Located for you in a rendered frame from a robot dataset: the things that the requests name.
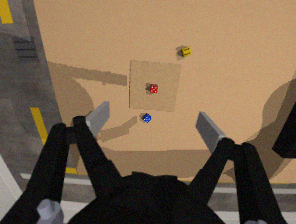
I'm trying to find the blue die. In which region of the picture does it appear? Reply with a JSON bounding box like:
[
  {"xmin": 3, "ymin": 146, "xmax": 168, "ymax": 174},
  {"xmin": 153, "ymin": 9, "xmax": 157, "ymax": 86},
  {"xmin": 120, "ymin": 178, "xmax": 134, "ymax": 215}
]
[{"xmin": 143, "ymin": 113, "xmax": 151, "ymax": 123}]

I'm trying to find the red die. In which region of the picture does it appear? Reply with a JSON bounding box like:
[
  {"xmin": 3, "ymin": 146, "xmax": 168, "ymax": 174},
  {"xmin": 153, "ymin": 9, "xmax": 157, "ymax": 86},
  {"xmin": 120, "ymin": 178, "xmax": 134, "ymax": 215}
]
[{"xmin": 150, "ymin": 84, "xmax": 158, "ymax": 93}]

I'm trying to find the tan square mat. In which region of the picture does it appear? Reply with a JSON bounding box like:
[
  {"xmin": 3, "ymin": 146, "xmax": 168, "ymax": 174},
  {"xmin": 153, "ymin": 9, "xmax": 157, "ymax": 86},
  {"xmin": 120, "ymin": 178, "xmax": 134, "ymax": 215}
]
[{"xmin": 130, "ymin": 61, "xmax": 182, "ymax": 112}]

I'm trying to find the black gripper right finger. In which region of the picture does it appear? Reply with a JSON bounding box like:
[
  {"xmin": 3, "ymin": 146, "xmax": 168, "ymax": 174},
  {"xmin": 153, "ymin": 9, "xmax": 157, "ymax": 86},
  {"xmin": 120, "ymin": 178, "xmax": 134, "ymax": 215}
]
[{"xmin": 169, "ymin": 111, "xmax": 288, "ymax": 224}]

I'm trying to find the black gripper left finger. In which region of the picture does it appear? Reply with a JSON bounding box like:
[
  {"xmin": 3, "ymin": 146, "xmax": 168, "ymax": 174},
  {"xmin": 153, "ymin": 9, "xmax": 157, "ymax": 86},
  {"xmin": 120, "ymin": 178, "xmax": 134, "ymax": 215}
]
[{"xmin": 0, "ymin": 101, "xmax": 142, "ymax": 224}]

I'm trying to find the yellow die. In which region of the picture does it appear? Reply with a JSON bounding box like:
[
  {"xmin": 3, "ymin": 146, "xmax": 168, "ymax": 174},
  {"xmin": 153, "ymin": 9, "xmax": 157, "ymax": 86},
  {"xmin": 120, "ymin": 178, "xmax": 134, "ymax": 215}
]
[{"xmin": 181, "ymin": 47, "xmax": 192, "ymax": 57}]

